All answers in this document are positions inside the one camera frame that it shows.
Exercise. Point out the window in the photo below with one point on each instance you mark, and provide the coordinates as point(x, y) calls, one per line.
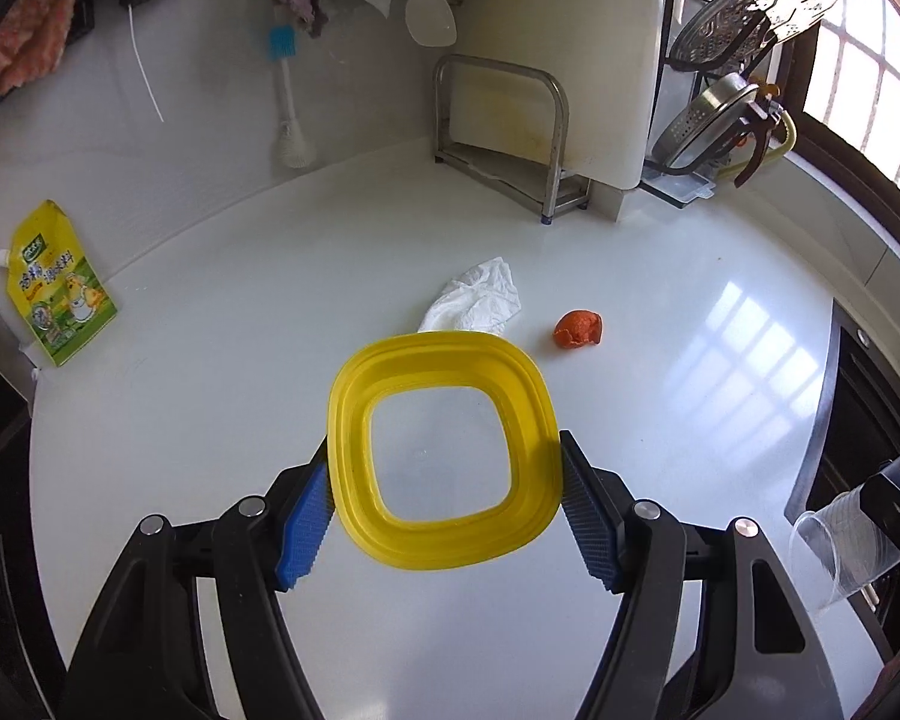
point(870, 90)

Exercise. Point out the white crumpled tissue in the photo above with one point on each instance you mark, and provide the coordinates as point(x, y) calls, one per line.
point(480, 292)

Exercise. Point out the white bottle brush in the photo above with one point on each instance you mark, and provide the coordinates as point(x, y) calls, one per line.
point(292, 146)

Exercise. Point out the white thin tube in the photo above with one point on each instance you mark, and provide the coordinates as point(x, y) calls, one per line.
point(144, 64)

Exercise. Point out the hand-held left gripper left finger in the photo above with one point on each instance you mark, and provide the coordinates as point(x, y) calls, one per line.
point(304, 532)

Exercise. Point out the brown bowl clip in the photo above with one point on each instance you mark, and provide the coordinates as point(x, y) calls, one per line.
point(754, 157)

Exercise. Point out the yellow plastic lid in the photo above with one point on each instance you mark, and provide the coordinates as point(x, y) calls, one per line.
point(352, 405)

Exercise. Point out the black appliance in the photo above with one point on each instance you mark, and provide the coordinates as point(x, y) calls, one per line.
point(0, 465)

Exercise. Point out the clear plastic cup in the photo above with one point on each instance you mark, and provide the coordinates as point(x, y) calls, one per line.
point(832, 540)

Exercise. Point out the orange peel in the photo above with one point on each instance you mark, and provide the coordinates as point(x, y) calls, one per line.
point(577, 330)

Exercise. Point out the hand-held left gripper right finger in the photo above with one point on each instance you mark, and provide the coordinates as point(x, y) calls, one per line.
point(589, 517)

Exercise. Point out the yellow seasoning pouch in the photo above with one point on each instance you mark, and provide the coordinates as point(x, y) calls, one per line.
point(56, 292)

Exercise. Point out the black kitchen sink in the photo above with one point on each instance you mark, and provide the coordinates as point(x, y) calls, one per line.
point(870, 405)

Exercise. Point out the steel colander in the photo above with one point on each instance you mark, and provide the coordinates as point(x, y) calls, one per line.
point(701, 127)

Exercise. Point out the black dish rack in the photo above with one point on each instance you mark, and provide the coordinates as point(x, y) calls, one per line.
point(679, 191)

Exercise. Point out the steel cutting board stand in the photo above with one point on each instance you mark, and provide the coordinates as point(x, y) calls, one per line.
point(559, 157)

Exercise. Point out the perforated steel steamer plate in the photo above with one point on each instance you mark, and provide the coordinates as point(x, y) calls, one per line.
point(757, 11)

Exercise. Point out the pink dish cloth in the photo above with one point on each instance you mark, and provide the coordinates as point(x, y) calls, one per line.
point(30, 22)

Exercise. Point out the white cutting board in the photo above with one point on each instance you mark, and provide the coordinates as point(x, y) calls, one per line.
point(570, 37)

